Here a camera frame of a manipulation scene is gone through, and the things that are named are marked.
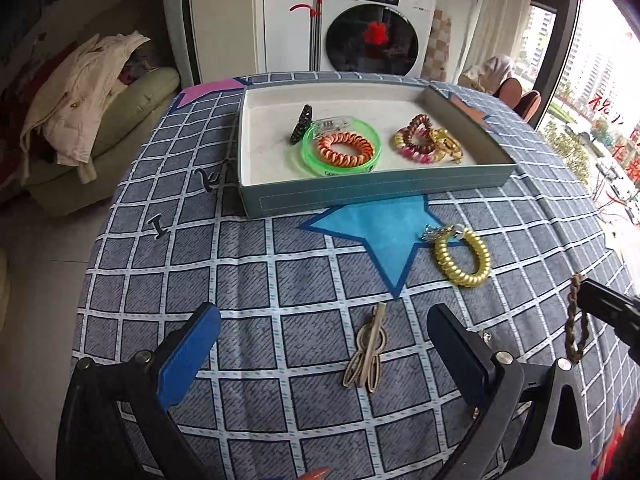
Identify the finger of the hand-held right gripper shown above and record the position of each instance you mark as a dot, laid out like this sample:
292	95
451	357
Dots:
607	302

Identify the white cabinet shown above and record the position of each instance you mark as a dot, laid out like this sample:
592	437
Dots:
225	20

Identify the white cloth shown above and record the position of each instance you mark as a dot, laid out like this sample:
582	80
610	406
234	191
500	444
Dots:
492	70

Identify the pale green sofa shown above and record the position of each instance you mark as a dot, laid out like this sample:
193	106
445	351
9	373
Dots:
145	95

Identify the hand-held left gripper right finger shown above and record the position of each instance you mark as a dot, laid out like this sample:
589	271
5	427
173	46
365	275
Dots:
460	355

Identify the black hair clip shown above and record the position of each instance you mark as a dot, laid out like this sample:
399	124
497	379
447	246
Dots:
301	122

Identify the beige hair clip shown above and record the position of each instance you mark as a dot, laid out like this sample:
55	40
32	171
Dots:
367	360

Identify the grey-blue rectangular tray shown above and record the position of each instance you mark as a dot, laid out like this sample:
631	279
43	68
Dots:
280	125

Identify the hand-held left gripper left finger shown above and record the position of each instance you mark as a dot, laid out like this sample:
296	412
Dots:
190	355

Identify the red window decal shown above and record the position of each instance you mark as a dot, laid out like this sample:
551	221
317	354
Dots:
597	105

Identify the grey checked tablecloth with stars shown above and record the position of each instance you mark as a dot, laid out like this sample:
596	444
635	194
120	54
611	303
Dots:
310	280

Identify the brown chair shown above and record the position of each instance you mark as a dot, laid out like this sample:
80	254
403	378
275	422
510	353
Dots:
507	92
530	105

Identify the checkered board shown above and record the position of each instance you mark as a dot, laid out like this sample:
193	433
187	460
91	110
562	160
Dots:
437	45

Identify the cream jacket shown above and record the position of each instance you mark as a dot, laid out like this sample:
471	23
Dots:
85	85

